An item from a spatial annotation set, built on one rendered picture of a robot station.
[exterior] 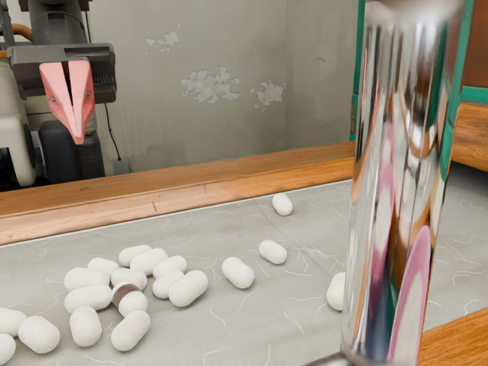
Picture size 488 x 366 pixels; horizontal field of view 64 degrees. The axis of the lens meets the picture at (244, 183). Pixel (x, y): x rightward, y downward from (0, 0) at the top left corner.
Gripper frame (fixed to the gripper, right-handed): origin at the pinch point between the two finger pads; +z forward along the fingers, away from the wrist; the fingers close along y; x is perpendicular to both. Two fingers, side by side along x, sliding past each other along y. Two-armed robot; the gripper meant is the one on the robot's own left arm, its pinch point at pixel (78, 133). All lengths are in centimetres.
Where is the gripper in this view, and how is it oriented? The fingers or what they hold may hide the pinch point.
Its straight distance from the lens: 42.8
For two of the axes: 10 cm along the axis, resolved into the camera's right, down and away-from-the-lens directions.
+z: 3.2, 8.5, -4.2
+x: -2.4, 5.1, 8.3
